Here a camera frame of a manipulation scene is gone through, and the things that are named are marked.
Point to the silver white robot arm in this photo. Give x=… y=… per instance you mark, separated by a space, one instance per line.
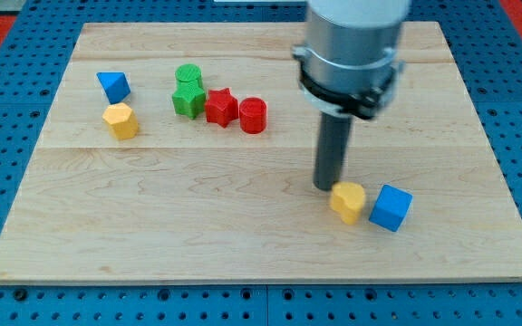
x=348 y=59

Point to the blue triangle block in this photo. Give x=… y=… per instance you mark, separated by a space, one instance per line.
x=115 y=86

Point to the red cylinder block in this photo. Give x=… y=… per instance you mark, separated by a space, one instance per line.
x=252 y=115

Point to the red star block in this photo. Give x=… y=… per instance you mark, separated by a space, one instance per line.
x=221 y=107

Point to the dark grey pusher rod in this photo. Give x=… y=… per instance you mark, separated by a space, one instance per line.
x=330 y=151

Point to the light wooden board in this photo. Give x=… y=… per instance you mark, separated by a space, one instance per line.
x=189 y=202

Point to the yellow heart block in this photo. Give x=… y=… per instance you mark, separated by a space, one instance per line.
x=347 y=199

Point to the green star block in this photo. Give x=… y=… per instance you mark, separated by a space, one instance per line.
x=189 y=99

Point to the green cylinder block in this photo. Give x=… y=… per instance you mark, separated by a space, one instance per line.
x=187 y=74

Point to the blue cube block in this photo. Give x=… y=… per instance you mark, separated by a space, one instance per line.
x=390 y=208

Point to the yellow hexagon block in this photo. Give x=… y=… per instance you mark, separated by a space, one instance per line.
x=121 y=121

